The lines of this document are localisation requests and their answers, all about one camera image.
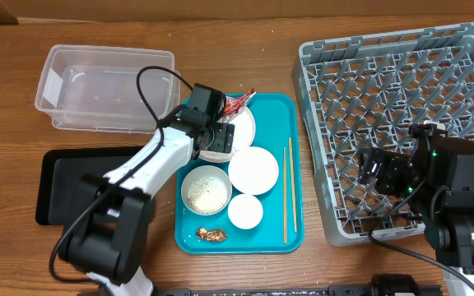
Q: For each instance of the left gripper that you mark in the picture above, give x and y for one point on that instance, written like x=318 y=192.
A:
x=224 y=138

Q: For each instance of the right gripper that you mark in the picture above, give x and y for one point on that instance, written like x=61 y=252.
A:
x=390 y=165

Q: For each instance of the red foil wrapper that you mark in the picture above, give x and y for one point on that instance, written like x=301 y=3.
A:
x=234 y=106

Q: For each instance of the grey bowl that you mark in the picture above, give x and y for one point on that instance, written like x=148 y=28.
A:
x=204 y=171

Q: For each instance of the small white cup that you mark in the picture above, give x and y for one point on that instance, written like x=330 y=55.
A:
x=245 y=211

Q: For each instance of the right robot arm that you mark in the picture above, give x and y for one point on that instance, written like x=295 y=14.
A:
x=436 y=181

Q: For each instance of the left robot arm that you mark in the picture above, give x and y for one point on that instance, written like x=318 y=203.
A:
x=105 y=232

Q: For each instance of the large pink plate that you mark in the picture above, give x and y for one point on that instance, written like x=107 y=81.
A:
x=245 y=129

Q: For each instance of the white rice pile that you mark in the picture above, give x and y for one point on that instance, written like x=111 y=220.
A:
x=207 y=195

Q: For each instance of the teal plastic tray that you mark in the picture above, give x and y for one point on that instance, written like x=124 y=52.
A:
x=276 y=121

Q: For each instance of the right wooden chopstick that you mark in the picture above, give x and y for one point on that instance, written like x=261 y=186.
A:
x=292 y=183

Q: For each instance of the grey dish rack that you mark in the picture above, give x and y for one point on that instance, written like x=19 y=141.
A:
x=365 y=91

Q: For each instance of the brown food scrap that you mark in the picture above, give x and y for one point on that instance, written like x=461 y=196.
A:
x=212 y=236

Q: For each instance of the clear plastic bin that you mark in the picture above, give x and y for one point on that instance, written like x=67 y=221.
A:
x=93 y=88

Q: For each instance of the black tray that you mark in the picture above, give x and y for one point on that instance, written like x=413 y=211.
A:
x=61 y=171

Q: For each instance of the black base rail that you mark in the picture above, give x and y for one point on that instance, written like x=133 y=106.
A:
x=380 y=285

